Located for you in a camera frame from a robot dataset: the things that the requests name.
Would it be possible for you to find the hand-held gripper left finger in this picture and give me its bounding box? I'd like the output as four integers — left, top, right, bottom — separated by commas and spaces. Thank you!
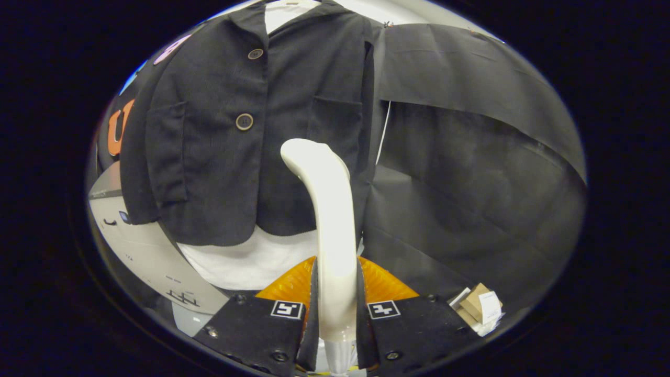
191, 257, 319, 377

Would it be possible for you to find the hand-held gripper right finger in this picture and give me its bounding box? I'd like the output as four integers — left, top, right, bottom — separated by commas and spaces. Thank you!
357, 257, 479, 377

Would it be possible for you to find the white garment steamer head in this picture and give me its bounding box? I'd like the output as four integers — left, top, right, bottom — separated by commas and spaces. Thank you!
280, 138, 359, 342

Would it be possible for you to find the black blazer jacket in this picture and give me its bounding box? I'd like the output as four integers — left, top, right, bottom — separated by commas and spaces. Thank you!
119, 0, 376, 247

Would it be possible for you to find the white mannequin torso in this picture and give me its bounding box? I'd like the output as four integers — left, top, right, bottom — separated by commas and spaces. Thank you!
177, 0, 364, 291

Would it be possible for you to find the cardboard box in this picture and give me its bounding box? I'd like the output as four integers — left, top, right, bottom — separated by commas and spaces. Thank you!
449, 283, 504, 337

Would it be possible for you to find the black backdrop cloth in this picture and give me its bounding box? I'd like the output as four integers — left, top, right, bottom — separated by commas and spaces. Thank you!
94, 10, 587, 315

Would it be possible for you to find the grey cabinet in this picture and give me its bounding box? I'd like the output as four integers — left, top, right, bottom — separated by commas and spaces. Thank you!
88, 161, 231, 315

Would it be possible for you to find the thin white cord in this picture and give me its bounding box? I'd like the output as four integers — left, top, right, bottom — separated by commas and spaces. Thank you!
376, 101, 392, 165

